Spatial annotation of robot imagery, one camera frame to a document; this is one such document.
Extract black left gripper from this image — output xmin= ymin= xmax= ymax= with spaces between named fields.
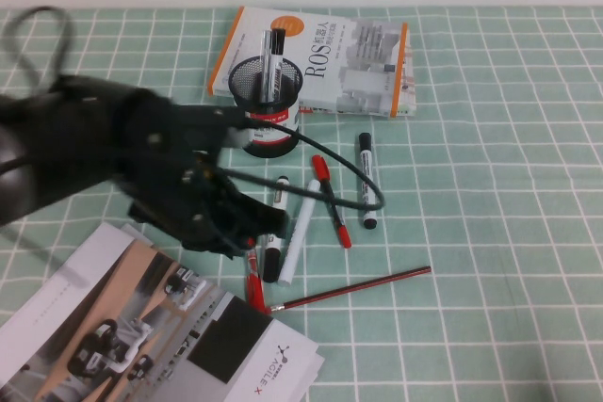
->
xmin=115 ymin=88 xmax=291 ymax=262

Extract red gel pen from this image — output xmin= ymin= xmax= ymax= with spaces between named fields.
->
xmin=243 ymin=247 xmax=269 ymax=314

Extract black mesh pen holder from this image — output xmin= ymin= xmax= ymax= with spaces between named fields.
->
xmin=227 ymin=55 xmax=302 ymax=159

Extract thin silver pen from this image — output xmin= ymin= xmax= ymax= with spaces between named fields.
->
xmin=260 ymin=30 xmax=274 ymax=105

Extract white marker with black cap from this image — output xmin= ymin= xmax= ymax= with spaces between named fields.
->
xmin=262 ymin=175 xmax=290 ymax=284

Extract white paint marker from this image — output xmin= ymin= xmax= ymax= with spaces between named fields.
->
xmin=276 ymin=179 xmax=322 ymax=287

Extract thin red and black marker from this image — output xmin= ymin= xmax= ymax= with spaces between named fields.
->
xmin=311 ymin=154 xmax=353 ymax=250

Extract red black striped pencil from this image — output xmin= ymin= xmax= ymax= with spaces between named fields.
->
xmin=268 ymin=265 xmax=432 ymax=314

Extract white marker with black ends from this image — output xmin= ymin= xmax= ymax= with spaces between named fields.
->
xmin=358 ymin=132 xmax=380 ymax=231

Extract AgileX printed brochure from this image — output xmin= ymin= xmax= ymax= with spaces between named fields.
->
xmin=0 ymin=221 xmax=326 ymax=402

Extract black capped whiteboard marker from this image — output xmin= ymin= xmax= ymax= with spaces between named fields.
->
xmin=267 ymin=28 xmax=287 ymax=105

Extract white orange ROS book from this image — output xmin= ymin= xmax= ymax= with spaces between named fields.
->
xmin=206 ymin=6 xmax=418 ymax=119

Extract green checked tablecloth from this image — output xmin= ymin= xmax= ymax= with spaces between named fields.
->
xmin=0 ymin=6 xmax=603 ymax=402

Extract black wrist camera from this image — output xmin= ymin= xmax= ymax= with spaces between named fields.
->
xmin=173 ymin=103 xmax=252 ymax=152

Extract black camera cable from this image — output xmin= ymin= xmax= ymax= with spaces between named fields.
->
xmin=216 ymin=121 xmax=388 ymax=213

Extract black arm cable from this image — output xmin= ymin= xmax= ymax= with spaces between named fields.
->
xmin=0 ymin=6 xmax=77 ymax=98

